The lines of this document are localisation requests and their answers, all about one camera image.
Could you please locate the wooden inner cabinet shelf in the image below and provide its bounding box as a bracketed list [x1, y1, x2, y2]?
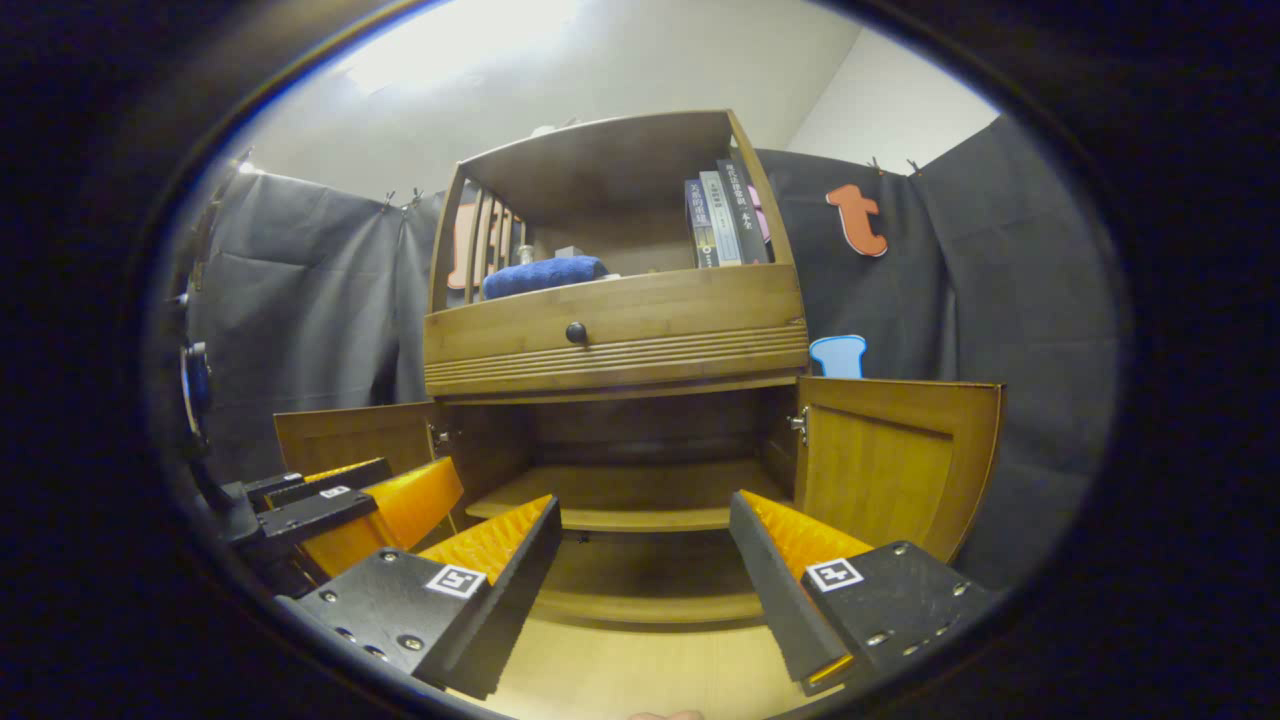
[465, 462, 796, 533]

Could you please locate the wooden cabinet door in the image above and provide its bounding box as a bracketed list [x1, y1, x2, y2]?
[272, 400, 453, 483]
[793, 375, 1004, 564]

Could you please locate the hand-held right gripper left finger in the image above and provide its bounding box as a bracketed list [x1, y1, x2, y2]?
[275, 495, 564, 701]

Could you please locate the wooden cabinet drawer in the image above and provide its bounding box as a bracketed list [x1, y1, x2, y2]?
[423, 262, 809, 401]

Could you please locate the blue folded towel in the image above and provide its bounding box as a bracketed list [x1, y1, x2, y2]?
[481, 255, 609, 301]

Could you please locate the grey book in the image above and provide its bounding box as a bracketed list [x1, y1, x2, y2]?
[698, 170, 743, 267]

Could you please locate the black backdrop cloth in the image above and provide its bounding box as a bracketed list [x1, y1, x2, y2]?
[180, 115, 1119, 593]

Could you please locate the dark blue book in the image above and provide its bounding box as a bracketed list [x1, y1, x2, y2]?
[684, 178, 721, 269]

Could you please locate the wooden double-door shoe cabinet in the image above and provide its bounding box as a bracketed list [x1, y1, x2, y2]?
[272, 108, 1004, 629]

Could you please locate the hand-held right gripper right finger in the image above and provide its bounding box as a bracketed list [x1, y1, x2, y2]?
[728, 490, 1001, 698]

